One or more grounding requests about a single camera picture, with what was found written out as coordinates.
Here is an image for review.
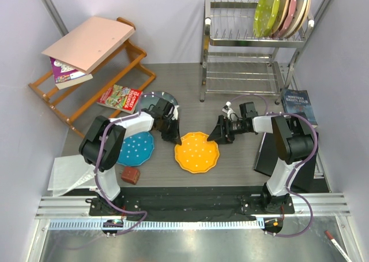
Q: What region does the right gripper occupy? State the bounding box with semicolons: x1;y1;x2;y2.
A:
208;115;248;146

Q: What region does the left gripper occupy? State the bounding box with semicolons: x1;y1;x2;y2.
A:
159;117;181;144

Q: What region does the orange dotted plate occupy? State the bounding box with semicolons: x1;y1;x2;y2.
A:
174;132;220;174

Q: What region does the dark blue-grey plate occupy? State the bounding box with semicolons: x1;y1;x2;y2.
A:
140;91;178;110

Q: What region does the metal dish rack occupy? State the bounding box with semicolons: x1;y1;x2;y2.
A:
199;0;315;103

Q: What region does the green dotted plate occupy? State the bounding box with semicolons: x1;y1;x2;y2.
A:
253;0;280;38

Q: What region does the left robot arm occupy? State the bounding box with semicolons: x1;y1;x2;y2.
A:
78;98;182;215

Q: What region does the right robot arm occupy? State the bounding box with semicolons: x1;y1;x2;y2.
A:
207;102;318;213

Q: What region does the wooden rack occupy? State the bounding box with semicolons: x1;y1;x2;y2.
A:
29;17;156;137

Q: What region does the blue dotted plate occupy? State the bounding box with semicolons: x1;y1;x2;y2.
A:
117;132;155;167

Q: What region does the brown square block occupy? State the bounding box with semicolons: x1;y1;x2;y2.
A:
121;166;141;185

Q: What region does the red comic book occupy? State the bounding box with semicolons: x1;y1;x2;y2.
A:
97;84;142;114

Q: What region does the dark blue paperback book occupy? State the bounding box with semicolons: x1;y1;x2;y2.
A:
282;89;318;128

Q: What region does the black box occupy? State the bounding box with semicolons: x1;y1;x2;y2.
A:
254;133;318;193

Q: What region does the white cloth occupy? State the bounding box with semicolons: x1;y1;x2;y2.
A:
47;155;97;197

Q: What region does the pink folder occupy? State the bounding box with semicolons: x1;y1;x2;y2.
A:
42;16;135;73

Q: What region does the purple white book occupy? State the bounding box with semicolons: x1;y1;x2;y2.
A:
50;57;93;89

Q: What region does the cream floral plate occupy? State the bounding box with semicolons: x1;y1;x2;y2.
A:
272;0;289;38

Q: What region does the pink dotted plate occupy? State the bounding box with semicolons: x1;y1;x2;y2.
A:
277;0;297;38

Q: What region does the cream blue rimmed plate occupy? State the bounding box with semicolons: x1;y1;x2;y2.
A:
284;0;308;38

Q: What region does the red white marker pen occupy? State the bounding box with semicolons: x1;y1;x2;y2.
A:
324;230;352;262

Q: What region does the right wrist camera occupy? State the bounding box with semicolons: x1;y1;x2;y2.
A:
222;102;236;120

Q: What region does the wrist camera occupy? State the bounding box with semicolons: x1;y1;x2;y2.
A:
171;105;180;120
222;102;236;120

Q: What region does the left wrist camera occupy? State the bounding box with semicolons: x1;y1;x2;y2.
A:
171;105;180;120

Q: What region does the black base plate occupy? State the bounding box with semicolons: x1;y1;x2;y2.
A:
88;186;295;222

